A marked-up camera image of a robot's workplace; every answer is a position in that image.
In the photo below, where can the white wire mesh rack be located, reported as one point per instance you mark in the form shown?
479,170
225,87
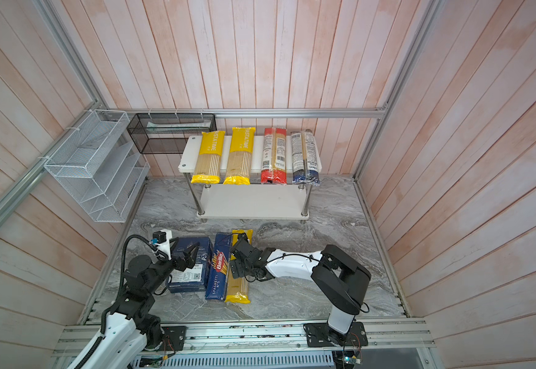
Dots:
100,171

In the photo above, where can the blue clear spaghetti pack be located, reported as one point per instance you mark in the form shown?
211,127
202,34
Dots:
304,158

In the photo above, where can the red clear spaghetti pack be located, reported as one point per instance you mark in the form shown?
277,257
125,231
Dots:
274,157

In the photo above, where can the aluminium wall frame rail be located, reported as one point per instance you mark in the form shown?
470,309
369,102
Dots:
17,193

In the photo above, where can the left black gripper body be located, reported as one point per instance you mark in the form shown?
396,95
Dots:
179,264

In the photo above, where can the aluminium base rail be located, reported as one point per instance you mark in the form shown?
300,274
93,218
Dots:
258,336

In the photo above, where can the narrow blue Barilla spaghetti box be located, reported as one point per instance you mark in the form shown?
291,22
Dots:
219,268

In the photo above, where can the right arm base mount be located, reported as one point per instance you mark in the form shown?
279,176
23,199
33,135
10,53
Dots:
321,335

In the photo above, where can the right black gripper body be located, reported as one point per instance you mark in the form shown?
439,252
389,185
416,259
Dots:
235,265

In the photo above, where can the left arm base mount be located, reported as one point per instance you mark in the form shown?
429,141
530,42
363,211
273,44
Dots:
170,338

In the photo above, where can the yellow Pastatime spaghetti pack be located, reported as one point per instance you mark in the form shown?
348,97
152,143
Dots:
207,170
237,288
239,163

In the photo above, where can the white two-tier shelf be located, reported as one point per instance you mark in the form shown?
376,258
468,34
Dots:
254,201

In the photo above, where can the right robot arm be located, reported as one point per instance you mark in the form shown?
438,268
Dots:
339,277

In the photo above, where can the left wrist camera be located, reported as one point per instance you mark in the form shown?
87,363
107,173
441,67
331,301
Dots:
161,244

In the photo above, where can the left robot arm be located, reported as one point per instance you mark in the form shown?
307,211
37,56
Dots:
127,327

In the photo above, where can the black wire mesh basket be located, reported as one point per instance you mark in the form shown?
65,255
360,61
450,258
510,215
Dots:
167,133

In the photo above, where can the wide blue Barilla pasta box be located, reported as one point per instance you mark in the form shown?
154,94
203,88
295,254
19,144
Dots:
193,279

